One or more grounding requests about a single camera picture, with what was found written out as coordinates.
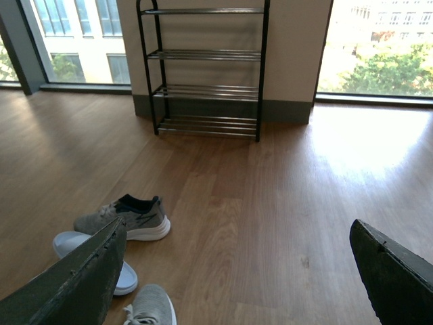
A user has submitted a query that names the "black metal shoe rack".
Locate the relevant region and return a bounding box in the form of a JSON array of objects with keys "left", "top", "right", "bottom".
[{"left": 136, "top": 1, "right": 271, "bottom": 142}]

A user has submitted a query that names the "grey sneaker navy collar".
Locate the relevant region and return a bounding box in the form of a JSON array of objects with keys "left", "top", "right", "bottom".
[{"left": 73, "top": 194, "right": 170, "bottom": 241}]

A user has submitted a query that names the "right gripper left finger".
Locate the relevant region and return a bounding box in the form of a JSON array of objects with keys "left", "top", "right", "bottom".
[{"left": 1, "top": 218, "right": 127, "bottom": 324}]

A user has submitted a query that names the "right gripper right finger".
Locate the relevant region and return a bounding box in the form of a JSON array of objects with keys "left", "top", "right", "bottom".
[{"left": 349, "top": 219, "right": 432, "bottom": 324}]

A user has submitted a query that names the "white slide sandal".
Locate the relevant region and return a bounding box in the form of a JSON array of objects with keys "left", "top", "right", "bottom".
[{"left": 52, "top": 231, "right": 138, "bottom": 296}]

